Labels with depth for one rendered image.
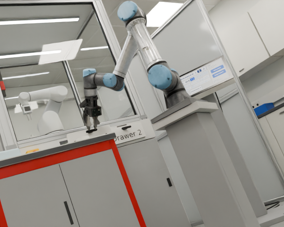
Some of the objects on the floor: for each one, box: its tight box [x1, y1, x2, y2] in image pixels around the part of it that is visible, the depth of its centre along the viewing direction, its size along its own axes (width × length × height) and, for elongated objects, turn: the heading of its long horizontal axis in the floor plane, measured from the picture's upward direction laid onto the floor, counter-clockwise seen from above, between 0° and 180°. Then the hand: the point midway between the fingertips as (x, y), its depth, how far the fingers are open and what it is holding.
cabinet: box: [117, 137, 192, 227], centre depth 267 cm, size 95×103×80 cm
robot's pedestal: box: [152, 101, 261, 227], centre depth 195 cm, size 30×30×76 cm
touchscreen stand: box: [200, 93, 284, 227], centre depth 264 cm, size 50×45×102 cm
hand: (91, 127), depth 224 cm, fingers open, 3 cm apart
